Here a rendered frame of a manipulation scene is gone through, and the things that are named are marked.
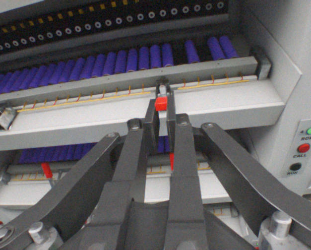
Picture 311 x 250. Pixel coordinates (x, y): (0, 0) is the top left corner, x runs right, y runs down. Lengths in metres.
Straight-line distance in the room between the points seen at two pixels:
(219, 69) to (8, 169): 0.54
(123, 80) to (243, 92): 0.17
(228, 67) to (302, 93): 0.10
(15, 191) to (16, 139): 0.23
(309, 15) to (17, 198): 0.62
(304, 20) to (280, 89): 0.09
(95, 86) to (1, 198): 0.40
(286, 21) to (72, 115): 0.32
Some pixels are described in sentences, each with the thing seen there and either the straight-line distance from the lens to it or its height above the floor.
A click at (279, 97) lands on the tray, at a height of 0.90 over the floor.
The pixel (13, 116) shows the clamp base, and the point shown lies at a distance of 0.38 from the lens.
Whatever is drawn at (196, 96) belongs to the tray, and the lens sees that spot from 0.28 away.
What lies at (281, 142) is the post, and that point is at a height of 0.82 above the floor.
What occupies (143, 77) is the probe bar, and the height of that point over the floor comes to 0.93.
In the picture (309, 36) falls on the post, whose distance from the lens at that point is 0.27.
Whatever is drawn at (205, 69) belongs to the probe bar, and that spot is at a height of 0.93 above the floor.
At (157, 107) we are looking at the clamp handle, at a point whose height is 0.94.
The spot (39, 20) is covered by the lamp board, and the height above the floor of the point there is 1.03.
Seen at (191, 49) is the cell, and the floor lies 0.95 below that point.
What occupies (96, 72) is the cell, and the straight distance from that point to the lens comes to 0.33.
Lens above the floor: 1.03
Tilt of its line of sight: 35 degrees down
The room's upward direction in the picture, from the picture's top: 11 degrees counter-clockwise
